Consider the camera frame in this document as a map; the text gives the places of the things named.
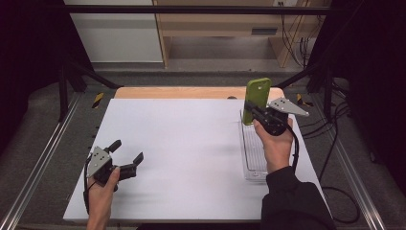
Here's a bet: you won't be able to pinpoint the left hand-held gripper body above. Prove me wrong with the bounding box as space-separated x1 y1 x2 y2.
85 146 124 193

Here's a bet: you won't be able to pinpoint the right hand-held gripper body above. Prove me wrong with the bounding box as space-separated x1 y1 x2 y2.
253 97 310 137

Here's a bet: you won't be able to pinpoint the green phone case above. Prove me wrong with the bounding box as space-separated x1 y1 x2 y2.
242 77 273 127

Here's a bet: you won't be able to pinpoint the clear plastic bin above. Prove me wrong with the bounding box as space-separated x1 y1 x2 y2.
238 109 272 183

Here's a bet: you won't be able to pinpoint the person's right hand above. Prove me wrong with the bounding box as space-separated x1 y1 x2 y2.
253 117 295 175

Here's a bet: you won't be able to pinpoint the person's left hand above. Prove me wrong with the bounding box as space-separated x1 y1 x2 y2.
87 166 122 205

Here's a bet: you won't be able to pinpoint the white table mat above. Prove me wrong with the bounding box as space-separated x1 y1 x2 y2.
62 98 327 222

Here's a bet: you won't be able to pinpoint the light wooden desk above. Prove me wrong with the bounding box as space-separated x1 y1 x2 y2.
152 0 320 69

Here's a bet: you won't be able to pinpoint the black curtain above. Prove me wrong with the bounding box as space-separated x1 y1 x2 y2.
305 0 406 186
0 0 94 154

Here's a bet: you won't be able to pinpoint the white power socket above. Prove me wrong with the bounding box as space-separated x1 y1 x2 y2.
274 0 298 8

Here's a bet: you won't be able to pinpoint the white partition panel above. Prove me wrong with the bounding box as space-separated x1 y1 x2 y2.
63 0 164 63

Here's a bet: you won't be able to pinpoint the left hand-held gripper cable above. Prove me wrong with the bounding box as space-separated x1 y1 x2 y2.
82 156 97 216

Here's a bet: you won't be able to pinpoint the hand-held gripper cable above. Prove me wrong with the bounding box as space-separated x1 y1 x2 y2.
285 124 301 175
82 156 97 216

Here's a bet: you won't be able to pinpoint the right hand-held gripper cable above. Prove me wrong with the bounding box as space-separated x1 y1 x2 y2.
285 124 301 175

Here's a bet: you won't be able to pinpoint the aluminium floor rail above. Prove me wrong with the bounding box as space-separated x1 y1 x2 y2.
0 92 82 230
310 95 387 230

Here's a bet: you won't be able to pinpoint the black frame strut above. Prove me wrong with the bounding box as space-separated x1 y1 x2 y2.
58 57 123 123
281 60 334 120

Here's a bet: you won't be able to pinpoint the black floor cables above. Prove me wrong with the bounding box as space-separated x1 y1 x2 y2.
300 80 362 224

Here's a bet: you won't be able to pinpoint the black desk cables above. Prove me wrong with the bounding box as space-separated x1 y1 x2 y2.
280 6 309 68

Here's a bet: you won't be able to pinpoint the black horizontal frame bar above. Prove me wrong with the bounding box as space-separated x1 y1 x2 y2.
63 4 333 15

